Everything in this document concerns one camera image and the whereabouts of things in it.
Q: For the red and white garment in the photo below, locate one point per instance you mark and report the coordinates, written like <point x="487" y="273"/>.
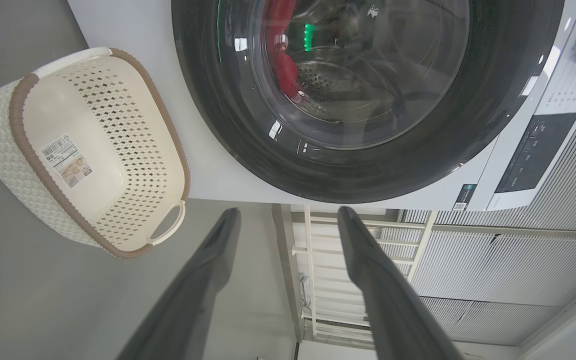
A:
<point x="285" y="65"/>

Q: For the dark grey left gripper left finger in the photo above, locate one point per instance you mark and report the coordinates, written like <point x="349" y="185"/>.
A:
<point x="193" y="300"/>

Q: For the black washing machine display panel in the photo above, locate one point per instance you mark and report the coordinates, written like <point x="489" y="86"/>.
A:
<point x="538" y="152"/>

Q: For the cream perforated laundry basket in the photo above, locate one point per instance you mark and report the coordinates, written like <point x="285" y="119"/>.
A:
<point x="93" y="125"/>

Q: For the white metal shelf rack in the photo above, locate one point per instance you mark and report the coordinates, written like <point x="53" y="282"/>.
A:
<point x="318" y="280"/>

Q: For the stainless steel washing machine drum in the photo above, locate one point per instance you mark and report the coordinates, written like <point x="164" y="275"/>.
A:
<point x="328" y="85"/>

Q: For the white barcode product label sticker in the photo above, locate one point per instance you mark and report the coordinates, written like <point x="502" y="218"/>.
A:
<point x="66" y="161"/>

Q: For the white front-load washing machine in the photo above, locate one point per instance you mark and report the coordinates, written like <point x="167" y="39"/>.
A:
<point x="123" y="30"/>

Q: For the black round glass washer door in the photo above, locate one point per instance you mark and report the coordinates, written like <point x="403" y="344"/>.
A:
<point x="218" y="125"/>

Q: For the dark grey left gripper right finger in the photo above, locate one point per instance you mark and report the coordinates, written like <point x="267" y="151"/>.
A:
<point x="388" y="305"/>

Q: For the dark QR code sticker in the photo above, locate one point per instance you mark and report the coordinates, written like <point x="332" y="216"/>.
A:
<point x="464" y="197"/>

